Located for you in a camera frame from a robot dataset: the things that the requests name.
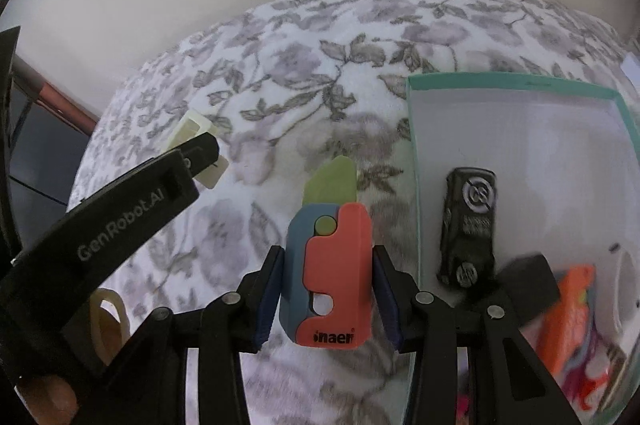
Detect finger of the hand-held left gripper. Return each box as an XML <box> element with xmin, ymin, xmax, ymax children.
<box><xmin>172</xmin><ymin>132</ymin><xmax>222</xmax><ymax>180</ymax></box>

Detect beige ring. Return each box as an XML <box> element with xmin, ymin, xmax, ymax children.
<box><xmin>90</xmin><ymin>289</ymin><xmax>132</xmax><ymax>367</ymax></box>

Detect black cube adapter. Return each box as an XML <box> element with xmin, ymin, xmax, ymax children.
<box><xmin>497</xmin><ymin>254</ymin><xmax>561</xmax><ymax>322</ymax></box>

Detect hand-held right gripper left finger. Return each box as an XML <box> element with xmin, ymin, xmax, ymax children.
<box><xmin>107</xmin><ymin>245</ymin><xmax>286</xmax><ymax>425</ymax></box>

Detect dark cabinet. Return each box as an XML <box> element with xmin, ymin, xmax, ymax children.
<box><xmin>7</xmin><ymin>75</ymin><xmax>93</xmax><ymax>211</ymax></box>

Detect bright orange blue toy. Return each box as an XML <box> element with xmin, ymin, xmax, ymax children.
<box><xmin>536</xmin><ymin>264</ymin><xmax>597</xmax><ymax>376</ymax></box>

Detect coral carrot toy knife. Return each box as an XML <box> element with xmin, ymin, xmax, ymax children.
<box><xmin>279</xmin><ymin>155</ymin><xmax>375</xmax><ymax>348</ymax></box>

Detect black toy car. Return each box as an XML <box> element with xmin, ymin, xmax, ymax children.
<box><xmin>436</xmin><ymin>166</ymin><xmax>498</xmax><ymax>291</ymax></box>

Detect person's left hand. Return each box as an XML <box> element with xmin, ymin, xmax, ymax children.
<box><xmin>15</xmin><ymin>372</ymin><xmax>81</xmax><ymax>425</ymax></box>

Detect pink cartoon figurine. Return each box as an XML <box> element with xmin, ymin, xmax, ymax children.
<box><xmin>560</xmin><ymin>345</ymin><xmax>613</xmax><ymax>412</ymax></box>

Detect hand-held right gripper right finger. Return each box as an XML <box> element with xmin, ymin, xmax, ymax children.
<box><xmin>372</xmin><ymin>245</ymin><xmax>583</xmax><ymax>425</ymax></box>

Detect white charger block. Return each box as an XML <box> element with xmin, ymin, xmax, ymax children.
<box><xmin>611</xmin><ymin>245</ymin><xmax>640</xmax><ymax>341</ymax></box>

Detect brown wooden rail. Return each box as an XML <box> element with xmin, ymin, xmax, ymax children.
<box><xmin>12</xmin><ymin>55</ymin><xmax>101</xmax><ymax>133</ymax></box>

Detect teal cardboard box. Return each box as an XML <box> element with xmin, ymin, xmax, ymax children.
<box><xmin>400</xmin><ymin>72</ymin><xmax>640</xmax><ymax>425</ymax></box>

